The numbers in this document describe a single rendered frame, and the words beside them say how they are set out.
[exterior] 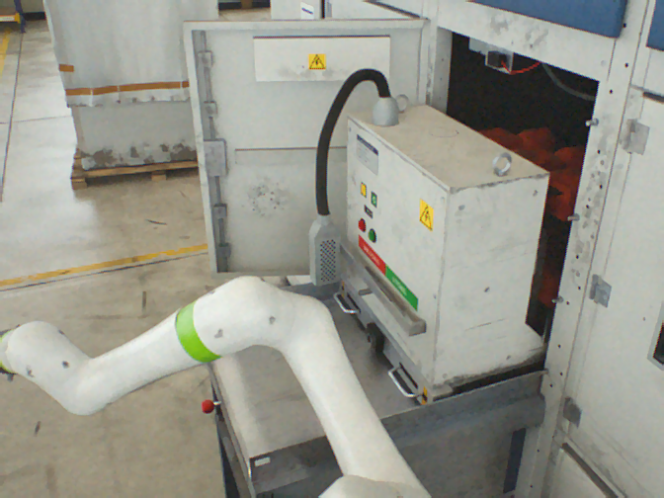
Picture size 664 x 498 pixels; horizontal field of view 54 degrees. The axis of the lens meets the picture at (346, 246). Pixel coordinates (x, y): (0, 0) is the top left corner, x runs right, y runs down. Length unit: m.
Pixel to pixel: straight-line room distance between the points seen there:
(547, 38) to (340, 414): 0.81
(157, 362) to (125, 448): 1.48
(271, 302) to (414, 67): 0.89
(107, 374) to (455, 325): 0.69
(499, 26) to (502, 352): 0.71
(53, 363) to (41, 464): 1.42
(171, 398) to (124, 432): 0.24
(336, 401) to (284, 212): 0.85
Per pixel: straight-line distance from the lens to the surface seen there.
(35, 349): 1.35
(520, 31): 1.43
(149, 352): 1.26
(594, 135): 1.28
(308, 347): 1.22
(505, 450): 1.64
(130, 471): 2.63
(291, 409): 1.50
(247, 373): 1.60
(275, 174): 1.85
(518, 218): 1.31
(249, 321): 1.11
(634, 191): 1.19
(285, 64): 1.73
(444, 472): 1.58
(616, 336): 1.30
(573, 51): 1.31
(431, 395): 1.43
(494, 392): 1.50
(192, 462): 2.60
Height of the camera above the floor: 1.86
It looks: 29 degrees down
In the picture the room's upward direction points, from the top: straight up
